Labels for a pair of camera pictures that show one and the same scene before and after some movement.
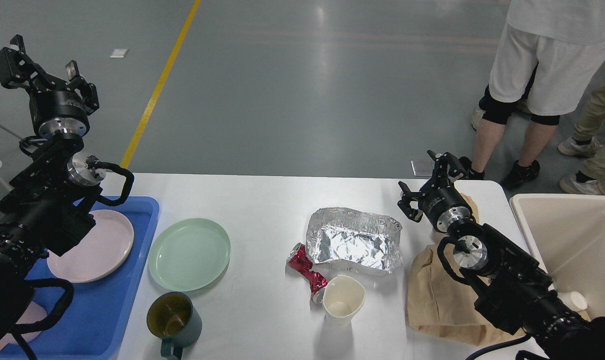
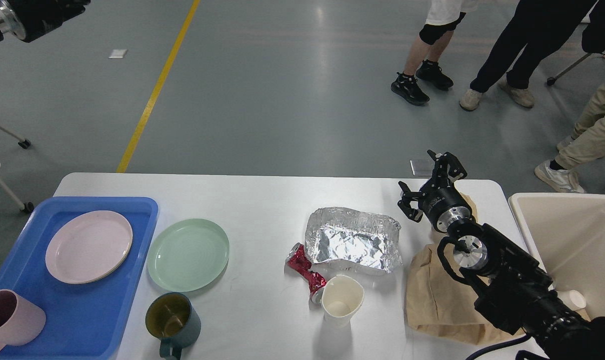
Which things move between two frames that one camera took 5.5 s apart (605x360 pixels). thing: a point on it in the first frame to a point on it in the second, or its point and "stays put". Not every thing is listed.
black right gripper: x=439 y=200 stays put
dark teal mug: x=172 y=317 stays put
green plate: x=189 y=254 stays put
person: x=549 y=54 to x=443 y=17
